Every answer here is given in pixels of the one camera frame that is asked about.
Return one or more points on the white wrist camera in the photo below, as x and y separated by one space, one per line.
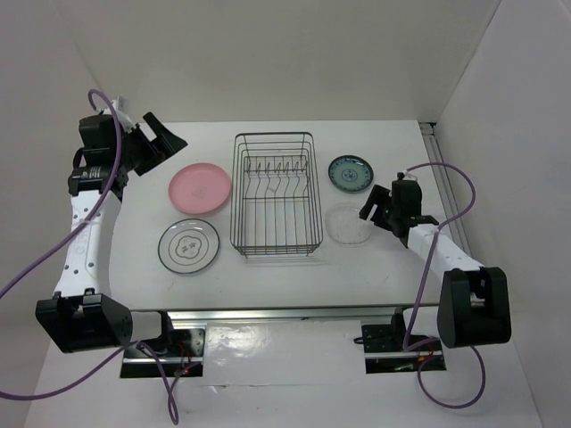
118 105
405 175

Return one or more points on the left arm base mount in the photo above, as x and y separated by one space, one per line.
181 356

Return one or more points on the metal wire dish rack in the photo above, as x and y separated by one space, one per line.
275 202

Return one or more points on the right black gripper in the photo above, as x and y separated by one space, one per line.
379 195

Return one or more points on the pink plastic plate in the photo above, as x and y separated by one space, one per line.
199 188

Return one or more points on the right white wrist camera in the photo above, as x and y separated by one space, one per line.
405 175

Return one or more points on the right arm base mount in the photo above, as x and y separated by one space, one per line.
383 352

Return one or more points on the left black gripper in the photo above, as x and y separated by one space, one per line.
160 149

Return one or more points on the blue floral ceramic plate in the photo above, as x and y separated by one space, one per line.
350 174

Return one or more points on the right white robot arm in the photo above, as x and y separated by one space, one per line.
473 308

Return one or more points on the aluminium side rail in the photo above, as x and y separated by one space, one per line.
443 183

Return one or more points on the white plate with dark rim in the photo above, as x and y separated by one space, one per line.
188 246

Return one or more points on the aluminium front rail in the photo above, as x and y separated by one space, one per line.
180 317

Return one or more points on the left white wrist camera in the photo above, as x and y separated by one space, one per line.
118 105

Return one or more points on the clear glass plate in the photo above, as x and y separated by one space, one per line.
344 225

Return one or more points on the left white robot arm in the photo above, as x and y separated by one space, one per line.
82 315

